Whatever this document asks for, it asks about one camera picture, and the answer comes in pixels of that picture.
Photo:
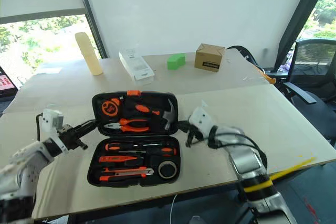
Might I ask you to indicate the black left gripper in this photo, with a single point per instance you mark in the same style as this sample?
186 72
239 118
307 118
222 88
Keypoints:
71 137

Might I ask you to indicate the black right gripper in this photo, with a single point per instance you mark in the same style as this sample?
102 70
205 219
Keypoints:
195 134

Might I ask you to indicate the black orange Phillips screwdriver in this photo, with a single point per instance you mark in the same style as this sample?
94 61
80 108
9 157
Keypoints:
169 151

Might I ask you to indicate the black tool case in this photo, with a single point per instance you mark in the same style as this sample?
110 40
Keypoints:
155 136

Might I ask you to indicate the black electrical tape roll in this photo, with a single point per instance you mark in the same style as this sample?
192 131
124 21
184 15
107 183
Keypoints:
160 170

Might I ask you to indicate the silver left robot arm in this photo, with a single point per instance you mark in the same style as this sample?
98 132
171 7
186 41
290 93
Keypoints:
29 161

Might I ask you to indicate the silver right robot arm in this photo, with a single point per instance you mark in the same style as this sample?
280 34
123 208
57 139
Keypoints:
246 161

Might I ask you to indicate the steel claw hammer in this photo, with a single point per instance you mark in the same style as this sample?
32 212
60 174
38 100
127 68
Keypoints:
169 116

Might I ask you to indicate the black orange slotted screwdriver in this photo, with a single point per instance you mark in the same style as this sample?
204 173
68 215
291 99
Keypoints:
111 146

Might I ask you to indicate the orange black tape measure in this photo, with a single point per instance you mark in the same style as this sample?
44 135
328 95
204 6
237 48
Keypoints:
109 108

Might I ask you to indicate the orange voltage tester pen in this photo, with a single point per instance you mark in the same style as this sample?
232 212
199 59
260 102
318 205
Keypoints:
115 159

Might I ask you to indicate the short orange screwdriver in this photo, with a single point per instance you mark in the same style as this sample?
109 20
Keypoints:
143 108

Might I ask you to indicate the orange utility knife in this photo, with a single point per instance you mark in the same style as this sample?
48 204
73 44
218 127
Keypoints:
123 170

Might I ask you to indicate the green block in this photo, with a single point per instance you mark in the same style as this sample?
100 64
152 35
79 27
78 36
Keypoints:
175 62

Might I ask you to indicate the beige plastic cylinder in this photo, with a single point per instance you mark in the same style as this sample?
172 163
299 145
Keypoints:
88 53

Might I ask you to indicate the brown cardboard box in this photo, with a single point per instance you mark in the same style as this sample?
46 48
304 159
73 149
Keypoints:
208 57

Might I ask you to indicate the white printed carton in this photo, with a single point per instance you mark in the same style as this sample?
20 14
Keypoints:
136 65

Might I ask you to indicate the yellow band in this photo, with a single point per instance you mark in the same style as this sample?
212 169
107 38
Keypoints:
258 186

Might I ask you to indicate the orange object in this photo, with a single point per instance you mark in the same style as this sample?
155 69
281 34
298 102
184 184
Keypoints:
269 77

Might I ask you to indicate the black chair back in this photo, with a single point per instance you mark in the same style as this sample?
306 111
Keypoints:
249 53

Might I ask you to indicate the yellow strip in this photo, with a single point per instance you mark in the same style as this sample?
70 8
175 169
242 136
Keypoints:
296 167

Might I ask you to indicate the black mesh office chair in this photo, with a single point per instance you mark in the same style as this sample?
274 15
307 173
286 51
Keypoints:
312 85

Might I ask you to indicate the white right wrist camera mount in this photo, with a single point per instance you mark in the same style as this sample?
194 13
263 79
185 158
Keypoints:
200 120

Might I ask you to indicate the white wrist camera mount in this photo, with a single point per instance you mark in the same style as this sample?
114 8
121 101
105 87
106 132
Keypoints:
200 120
51 120

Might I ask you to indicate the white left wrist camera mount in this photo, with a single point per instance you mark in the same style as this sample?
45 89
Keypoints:
51 120

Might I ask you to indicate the dark slanted window frame post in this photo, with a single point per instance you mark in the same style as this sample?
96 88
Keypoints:
299 16

